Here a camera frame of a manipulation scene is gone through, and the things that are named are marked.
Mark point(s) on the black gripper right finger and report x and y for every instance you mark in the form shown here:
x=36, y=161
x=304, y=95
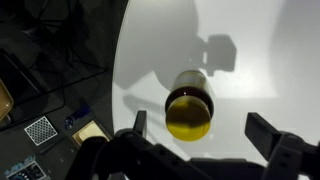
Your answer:
x=261, y=133

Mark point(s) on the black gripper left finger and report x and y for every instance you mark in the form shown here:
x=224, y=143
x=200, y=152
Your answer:
x=141, y=121

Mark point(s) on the brown bottle with yellow cap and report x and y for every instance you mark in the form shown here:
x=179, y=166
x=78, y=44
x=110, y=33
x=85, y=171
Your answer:
x=188, y=123

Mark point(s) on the small wooden box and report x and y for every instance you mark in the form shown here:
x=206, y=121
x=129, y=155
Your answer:
x=90, y=133

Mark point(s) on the small blue tool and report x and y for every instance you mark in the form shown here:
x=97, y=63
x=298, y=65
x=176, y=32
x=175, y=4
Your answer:
x=77, y=116

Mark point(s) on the black white checkerboard card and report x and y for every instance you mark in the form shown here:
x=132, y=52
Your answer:
x=40, y=130

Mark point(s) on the printed blue grey box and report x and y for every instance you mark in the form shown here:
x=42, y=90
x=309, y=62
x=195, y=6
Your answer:
x=26, y=169

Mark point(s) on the wooden tray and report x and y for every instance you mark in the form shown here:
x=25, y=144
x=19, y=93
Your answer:
x=4, y=101

